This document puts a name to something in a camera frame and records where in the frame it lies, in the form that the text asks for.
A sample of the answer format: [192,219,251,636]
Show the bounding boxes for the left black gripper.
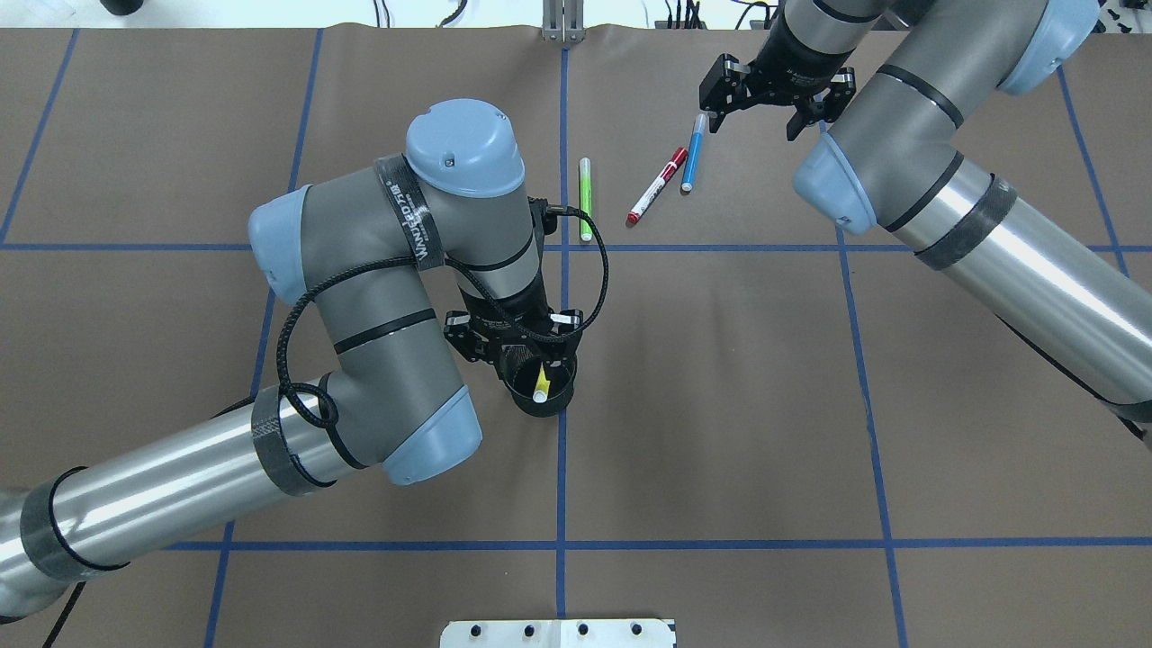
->
[444,292,585,370]

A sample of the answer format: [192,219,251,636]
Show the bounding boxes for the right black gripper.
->
[699,48,856,142]

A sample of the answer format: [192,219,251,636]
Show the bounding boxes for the blue marker pen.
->
[680,113,708,195]

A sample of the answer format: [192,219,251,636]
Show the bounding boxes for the red capped white marker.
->
[626,146,689,227]

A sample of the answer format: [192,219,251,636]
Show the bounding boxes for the green marker pen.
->
[579,157,594,244]

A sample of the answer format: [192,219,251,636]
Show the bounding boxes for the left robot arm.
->
[3,98,594,623]

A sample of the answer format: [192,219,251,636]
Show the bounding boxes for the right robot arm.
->
[699,1,1151,444]

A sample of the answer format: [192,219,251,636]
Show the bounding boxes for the black mesh pen cup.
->
[497,346,579,419]

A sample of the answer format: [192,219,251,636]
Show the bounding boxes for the yellow marker pen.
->
[531,362,552,404]

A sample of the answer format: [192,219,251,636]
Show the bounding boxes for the brown paper table cover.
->
[3,25,1149,647]

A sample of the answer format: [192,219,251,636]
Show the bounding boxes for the grey aluminium frame post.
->
[541,0,588,45]

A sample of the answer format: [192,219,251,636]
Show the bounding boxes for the white metal base plate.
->
[439,618,679,647]

